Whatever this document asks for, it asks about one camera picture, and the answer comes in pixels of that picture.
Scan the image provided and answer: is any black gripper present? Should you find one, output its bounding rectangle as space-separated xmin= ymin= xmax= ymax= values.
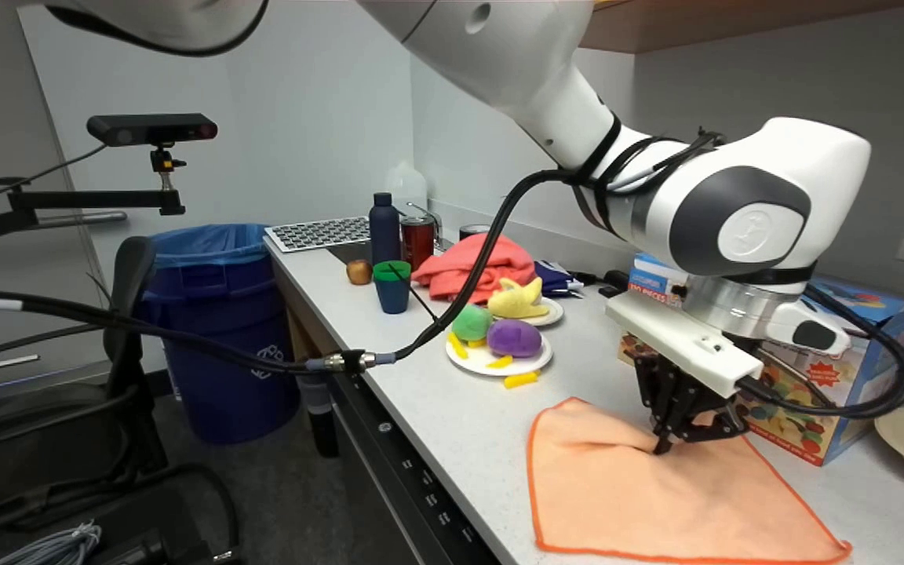
xmin=633 ymin=353 xmax=748 ymax=456

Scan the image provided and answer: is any orange microfiber cloth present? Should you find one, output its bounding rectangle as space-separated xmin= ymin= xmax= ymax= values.
xmin=527 ymin=399 xmax=852 ymax=565

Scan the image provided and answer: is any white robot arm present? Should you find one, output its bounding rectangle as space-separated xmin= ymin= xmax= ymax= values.
xmin=357 ymin=0 xmax=870 ymax=450

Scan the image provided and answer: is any yellow toy fry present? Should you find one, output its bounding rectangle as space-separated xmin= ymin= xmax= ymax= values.
xmin=501 ymin=372 xmax=541 ymax=388

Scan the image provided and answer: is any play food set box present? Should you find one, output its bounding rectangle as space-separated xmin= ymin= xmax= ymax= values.
xmin=618 ymin=255 xmax=904 ymax=467

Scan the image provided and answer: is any small plate under yellow toy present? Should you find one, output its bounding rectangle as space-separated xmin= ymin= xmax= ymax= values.
xmin=527 ymin=298 xmax=566 ymax=331

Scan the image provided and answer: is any purple plush toy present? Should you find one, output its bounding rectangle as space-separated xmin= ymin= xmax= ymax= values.
xmin=486 ymin=321 xmax=543 ymax=357

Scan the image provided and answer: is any blue package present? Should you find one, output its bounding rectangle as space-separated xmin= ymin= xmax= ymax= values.
xmin=534 ymin=260 xmax=583 ymax=298

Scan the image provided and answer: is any white plate with toys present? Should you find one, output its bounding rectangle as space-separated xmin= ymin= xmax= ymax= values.
xmin=444 ymin=336 xmax=552 ymax=381

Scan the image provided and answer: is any yellow plush toy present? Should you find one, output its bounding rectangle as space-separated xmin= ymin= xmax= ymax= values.
xmin=486 ymin=277 xmax=543 ymax=321

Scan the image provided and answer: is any green plush toy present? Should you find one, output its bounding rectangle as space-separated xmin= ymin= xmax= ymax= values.
xmin=453 ymin=306 xmax=492 ymax=345

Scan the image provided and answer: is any coral red towel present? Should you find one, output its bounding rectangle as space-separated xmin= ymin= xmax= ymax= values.
xmin=411 ymin=236 xmax=536 ymax=306

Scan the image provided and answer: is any blue cup green rim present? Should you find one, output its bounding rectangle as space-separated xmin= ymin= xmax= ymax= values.
xmin=373 ymin=260 xmax=411 ymax=314

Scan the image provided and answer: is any dark red cup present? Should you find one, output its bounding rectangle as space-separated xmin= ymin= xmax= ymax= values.
xmin=401 ymin=220 xmax=435 ymax=266

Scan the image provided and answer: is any small brown toy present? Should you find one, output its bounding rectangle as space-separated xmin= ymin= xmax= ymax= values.
xmin=344 ymin=260 xmax=370 ymax=285

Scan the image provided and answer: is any dark blue bottle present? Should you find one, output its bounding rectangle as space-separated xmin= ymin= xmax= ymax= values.
xmin=366 ymin=192 xmax=401 ymax=265

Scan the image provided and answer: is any keyboard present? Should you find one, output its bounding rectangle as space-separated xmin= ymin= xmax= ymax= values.
xmin=267 ymin=217 xmax=370 ymax=255

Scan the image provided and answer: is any blue recycling bin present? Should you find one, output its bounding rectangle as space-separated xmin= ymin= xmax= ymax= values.
xmin=143 ymin=224 xmax=297 ymax=446

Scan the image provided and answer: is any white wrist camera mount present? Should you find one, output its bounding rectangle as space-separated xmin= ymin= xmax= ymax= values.
xmin=605 ymin=293 xmax=764 ymax=399

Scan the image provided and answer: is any black camera on stand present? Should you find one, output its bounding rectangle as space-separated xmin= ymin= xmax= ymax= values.
xmin=84 ymin=114 xmax=216 ymax=148

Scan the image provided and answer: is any black cable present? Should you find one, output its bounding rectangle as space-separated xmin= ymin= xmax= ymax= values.
xmin=0 ymin=165 xmax=580 ymax=381

